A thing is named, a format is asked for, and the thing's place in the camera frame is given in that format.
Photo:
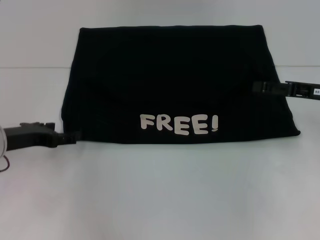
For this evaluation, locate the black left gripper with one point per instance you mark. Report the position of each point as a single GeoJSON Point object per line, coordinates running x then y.
{"type": "Point", "coordinates": [27, 136]}

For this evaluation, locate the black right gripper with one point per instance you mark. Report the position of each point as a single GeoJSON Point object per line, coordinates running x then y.
{"type": "Point", "coordinates": [302, 90]}

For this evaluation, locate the black shirt with FREE print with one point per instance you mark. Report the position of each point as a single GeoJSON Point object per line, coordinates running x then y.
{"type": "Point", "coordinates": [175, 75]}

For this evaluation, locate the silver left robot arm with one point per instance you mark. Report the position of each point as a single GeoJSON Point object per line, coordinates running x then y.
{"type": "Point", "coordinates": [2, 140]}

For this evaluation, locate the white numbered label sticker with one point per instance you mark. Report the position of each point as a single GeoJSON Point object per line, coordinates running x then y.
{"type": "Point", "coordinates": [317, 92]}

